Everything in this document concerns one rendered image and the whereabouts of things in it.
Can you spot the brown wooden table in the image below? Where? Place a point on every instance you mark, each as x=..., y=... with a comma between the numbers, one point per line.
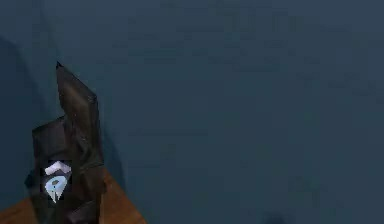
x=117, y=207

